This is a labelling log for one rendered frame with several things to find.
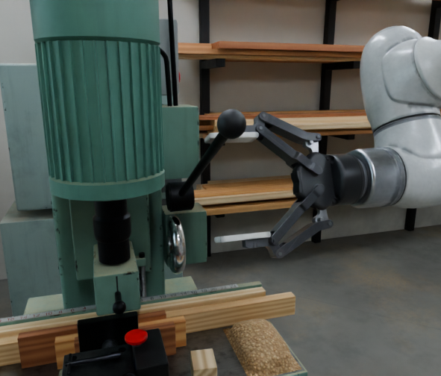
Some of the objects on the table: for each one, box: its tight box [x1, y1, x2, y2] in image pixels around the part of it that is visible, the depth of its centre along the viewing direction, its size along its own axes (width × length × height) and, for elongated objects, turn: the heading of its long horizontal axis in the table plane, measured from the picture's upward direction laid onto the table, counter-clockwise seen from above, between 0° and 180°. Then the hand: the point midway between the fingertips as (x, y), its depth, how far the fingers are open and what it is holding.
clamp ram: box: [77, 311, 139, 357], centre depth 61 cm, size 9×8×9 cm
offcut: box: [190, 348, 217, 376], centre depth 62 cm, size 4×4×4 cm
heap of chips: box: [223, 319, 302, 376], centre depth 69 cm, size 9×14×4 cm, turn 17°
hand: (220, 188), depth 54 cm, fingers open, 13 cm apart
